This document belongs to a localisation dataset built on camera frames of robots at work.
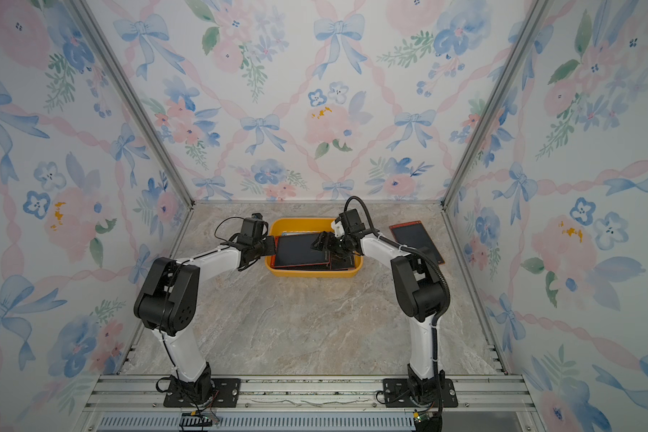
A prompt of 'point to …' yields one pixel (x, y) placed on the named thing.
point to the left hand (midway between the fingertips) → (274, 241)
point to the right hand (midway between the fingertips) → (316, 245)
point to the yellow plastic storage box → (280, 225)
